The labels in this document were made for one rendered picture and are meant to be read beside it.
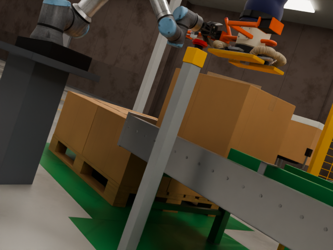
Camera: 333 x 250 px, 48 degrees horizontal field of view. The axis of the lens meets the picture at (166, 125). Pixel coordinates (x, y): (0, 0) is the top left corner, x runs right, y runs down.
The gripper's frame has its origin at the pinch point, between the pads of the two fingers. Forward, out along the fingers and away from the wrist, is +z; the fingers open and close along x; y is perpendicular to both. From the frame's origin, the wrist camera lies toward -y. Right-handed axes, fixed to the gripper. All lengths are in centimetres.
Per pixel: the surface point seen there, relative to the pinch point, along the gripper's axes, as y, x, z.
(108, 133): -51, -82, -19
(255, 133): 55, -48, -5
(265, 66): 39.3, -11.8, 4.5
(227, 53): 26.8, -12.7, -14.4
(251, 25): 48, 0, -27
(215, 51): 17.6, -12.7, -14.4
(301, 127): -16, -29, 151
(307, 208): 111, -66, -37
